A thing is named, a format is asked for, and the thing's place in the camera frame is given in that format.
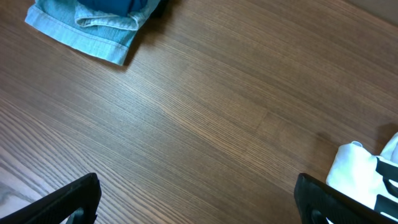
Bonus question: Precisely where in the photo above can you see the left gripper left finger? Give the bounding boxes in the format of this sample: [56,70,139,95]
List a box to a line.
[1,173,101,224]

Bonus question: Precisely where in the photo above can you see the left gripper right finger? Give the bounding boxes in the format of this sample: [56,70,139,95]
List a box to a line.
[294,173,396,224]

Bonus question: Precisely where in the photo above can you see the white t-shirt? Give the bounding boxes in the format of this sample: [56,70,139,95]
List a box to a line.
[326,134,397,221]

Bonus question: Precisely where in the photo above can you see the folded light blue garment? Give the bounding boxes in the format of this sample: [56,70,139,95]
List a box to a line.
[25,0,168,65]

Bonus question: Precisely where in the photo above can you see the folded blue shirt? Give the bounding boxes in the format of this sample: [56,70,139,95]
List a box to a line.
[78,0,147,17]

